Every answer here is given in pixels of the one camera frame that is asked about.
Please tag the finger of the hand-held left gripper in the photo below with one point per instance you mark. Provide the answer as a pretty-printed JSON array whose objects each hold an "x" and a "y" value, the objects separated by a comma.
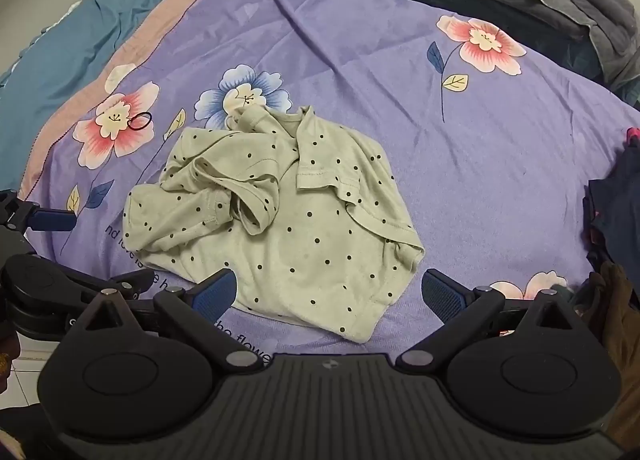
[
  {"x": 52, "y": 221},
  {"x": 115, "y": 282}
]

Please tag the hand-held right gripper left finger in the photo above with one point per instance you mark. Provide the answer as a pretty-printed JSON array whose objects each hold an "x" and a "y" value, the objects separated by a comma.
[{"x": 219, "y": 291}]

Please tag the blue quilt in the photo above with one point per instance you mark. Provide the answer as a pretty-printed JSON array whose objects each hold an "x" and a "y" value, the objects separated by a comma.
[{"x": 65, "y": 40}]

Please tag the grey folded towel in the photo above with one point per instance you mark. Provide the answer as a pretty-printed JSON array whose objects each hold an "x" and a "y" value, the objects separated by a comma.
[{"x": 595, "y": 15}]

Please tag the green polka dot shirt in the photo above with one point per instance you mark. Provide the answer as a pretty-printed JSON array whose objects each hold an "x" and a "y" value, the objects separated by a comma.
[{"x": 300, "y": 240}]

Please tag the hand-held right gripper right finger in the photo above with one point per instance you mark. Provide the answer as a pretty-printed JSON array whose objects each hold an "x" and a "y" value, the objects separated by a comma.
[{"x": 442, "y": 291}]

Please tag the purple floral bed sheet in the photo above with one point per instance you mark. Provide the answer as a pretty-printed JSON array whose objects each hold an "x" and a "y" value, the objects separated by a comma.
[{"x": 400, "y": 115}]

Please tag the dark clothes pile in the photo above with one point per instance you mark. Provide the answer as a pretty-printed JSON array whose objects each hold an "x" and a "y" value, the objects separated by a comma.
[{"x": 617, "y": 210}]

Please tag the brown garment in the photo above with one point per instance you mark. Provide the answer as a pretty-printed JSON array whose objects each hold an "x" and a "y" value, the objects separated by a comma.
[{"x": 617, "y": 320}]

